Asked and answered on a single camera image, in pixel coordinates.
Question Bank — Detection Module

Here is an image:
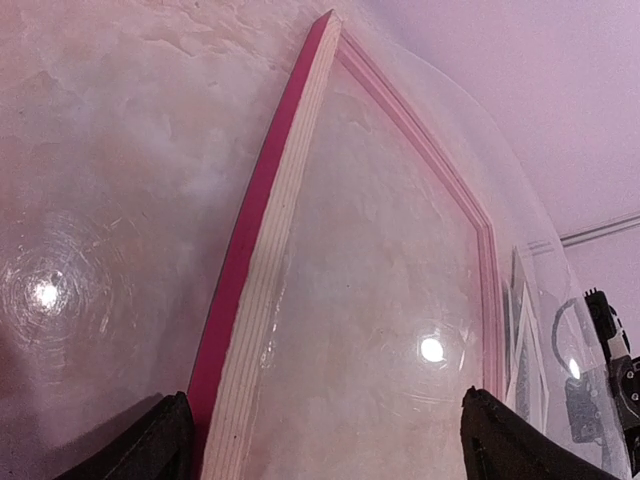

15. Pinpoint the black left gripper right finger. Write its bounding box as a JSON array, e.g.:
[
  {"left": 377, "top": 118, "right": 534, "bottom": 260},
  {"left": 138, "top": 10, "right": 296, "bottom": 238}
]
[{"left": 460, "top": 387, "right": 613, "bottom": 480}]

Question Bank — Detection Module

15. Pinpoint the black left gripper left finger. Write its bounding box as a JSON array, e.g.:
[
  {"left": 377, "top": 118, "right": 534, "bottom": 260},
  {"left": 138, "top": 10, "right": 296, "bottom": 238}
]
[{"left": 59, "top": 391, "right": 195, "bottom": 480}]

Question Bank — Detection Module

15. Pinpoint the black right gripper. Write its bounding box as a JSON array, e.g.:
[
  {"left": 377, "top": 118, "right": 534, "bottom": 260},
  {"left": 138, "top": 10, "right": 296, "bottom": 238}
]
[{"left": 564, "top": 355, "right": 640, "bottom": 451}]

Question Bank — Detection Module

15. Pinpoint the landscape photo print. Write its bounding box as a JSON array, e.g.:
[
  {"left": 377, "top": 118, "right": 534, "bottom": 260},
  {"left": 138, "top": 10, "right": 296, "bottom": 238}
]
[{"left": 503, "top": 248, "right": 549, "bottom": 434}]

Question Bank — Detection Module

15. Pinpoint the pink wooden picture frame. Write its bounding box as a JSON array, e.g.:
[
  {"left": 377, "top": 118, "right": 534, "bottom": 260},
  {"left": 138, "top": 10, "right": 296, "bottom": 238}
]
[{"left": 188, "top": 11, "right": 505, "bottom": 479}]

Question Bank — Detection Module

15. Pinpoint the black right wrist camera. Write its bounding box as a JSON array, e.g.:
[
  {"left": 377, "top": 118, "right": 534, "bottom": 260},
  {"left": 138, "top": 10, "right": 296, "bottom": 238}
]
[{"left": 585, "top": 289, "right": 630, "bottom": 362}]

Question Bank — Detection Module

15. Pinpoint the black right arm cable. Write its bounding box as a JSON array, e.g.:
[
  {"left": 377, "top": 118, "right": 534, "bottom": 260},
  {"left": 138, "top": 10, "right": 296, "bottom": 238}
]
[{"left": 551, "top": 298, "right": 581, "bottom": 381}]

